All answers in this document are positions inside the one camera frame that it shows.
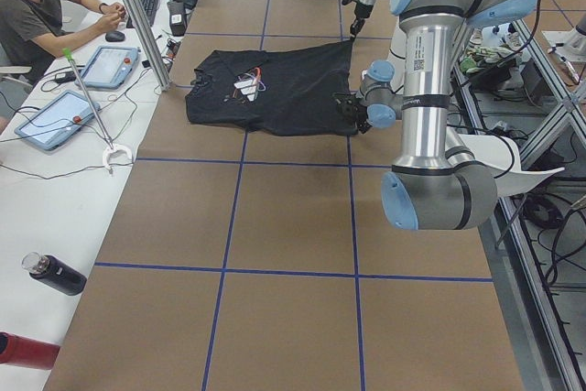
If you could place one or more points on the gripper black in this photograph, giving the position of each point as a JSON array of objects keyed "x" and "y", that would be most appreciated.
[
  {"x": 360, "y": 12},
  {"x": 362, "y": 122}
]

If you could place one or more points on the black printed t-shirt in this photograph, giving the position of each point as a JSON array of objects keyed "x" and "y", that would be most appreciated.
[{"x": 287, "y": 93}]

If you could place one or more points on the pile of clothes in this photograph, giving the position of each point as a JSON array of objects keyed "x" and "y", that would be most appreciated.
[{"x": 479, "y": 57}]

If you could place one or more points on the white chair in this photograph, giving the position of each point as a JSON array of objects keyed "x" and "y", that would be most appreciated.
[{"x": 501, "y": 155}]

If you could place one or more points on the black box with label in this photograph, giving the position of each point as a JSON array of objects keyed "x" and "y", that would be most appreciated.
[{"x": 177, "y": 18}]

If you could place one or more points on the black keyboard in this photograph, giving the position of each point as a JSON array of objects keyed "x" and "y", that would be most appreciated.
[{"x": 147, "y": 2}]

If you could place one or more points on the black computer mouse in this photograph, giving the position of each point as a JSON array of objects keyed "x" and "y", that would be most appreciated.
[{"x": 115, "y": 36}]

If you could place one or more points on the far teach pendant tablet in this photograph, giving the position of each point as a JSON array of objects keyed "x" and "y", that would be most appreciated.
[{"x": 109, "y": 67}]

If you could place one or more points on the teach pendant tablet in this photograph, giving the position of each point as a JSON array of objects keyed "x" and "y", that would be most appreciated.
[
  {"x": 109, "y": 67},
  {"x": 56, "y": 122}
]

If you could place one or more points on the reacher grabber stick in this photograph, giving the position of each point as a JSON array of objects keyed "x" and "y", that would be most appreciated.
[{"x": 111, "y": 147}]

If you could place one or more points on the near teach pendant tablet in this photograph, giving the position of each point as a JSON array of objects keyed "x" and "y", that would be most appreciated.
[{"x": 56, "y": 122}]

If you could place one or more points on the black water bottle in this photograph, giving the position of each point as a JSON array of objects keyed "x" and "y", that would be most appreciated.
[{"x": 52, "y": 272}]

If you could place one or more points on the red bottle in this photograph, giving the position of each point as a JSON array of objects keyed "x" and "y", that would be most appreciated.
[{"x": 24, "y": 352}]

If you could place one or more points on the white pedestal column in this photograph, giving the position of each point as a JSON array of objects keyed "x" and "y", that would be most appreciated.
[{"x": 397, "y": 51}]

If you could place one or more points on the aluminium frame post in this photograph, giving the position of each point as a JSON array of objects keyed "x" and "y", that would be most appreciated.
[{"x": 148, "y": 42}]

